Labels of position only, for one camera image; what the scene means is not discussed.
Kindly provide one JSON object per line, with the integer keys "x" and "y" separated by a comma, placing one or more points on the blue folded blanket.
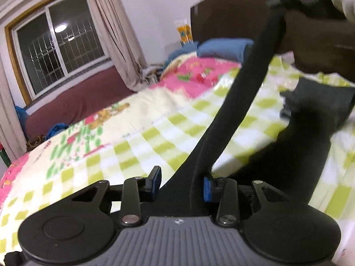
{"x": 177, "y": 54}

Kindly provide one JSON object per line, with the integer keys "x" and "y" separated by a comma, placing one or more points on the beige curtain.
{"x": 116, "y": 33}
{"x": 11, "y": 116}

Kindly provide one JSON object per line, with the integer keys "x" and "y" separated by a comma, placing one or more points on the red and green bag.
{"x": 4, "y": 158}

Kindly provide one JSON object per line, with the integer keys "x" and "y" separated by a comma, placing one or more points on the yellow printed packet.
{"x": 184, "y": 33}

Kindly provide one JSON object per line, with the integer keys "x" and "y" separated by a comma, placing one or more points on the stack of dark clothes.
{"x": 319, "y": 94}

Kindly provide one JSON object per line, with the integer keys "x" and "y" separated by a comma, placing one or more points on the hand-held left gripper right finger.
{"x": 206, "y": 189}

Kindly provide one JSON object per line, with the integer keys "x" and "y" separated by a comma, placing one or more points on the white basket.
{"x": 152, "y": 77}

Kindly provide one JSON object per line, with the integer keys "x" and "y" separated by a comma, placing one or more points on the blue crumpled cloth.
{"x": 56, "y": 129}

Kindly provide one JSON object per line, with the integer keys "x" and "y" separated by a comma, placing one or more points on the blue pillow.
{"x": 222, "y": 48}

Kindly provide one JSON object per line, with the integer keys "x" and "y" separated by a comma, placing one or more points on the cream printed pillow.
{"x": 174, "y": 64}

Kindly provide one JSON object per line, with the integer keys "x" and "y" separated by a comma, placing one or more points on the maroon sofa bench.
{"x": 77, "y": 102}

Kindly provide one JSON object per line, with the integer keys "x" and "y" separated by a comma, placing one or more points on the barred window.
{"x": 55, "y": 41}

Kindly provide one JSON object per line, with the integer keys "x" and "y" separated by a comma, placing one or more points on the dark wooden headboard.
{"x": 227, "y": 19}

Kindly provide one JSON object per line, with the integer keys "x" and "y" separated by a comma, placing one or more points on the black pants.
{"x": 238, "y": 102}

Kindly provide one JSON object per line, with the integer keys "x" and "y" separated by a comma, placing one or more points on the blue bag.
{"x": 20, "y": 115}

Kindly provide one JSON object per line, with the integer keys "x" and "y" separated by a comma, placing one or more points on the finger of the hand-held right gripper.
{"x": 276, "y": 2}

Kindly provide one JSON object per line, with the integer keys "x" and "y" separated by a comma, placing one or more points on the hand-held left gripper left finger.
{"x": 155, "y": 184}

